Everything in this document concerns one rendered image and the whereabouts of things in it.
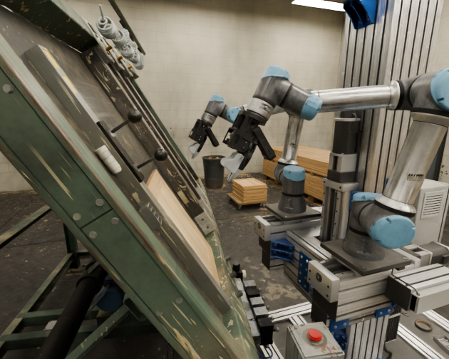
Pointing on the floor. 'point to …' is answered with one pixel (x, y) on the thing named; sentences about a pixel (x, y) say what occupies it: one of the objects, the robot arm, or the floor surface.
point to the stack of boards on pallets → (305, 159)
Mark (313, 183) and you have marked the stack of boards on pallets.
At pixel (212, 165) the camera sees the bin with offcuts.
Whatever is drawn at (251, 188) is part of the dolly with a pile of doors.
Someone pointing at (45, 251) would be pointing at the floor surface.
